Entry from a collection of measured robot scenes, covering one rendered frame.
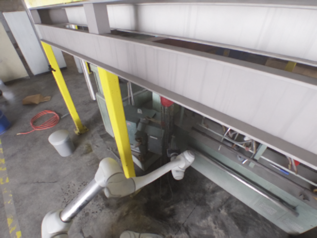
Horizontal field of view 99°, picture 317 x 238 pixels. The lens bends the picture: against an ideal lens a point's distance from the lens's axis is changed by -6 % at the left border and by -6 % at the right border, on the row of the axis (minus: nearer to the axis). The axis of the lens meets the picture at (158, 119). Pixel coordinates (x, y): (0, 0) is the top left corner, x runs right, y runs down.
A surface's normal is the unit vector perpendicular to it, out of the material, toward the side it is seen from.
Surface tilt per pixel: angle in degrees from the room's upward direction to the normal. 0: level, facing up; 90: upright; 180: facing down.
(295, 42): 90
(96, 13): 90
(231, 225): 0
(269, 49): 90
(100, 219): 0
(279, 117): 90
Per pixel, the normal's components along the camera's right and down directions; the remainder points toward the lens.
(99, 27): 0.72, 0.43
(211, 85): -0.69, 0.45
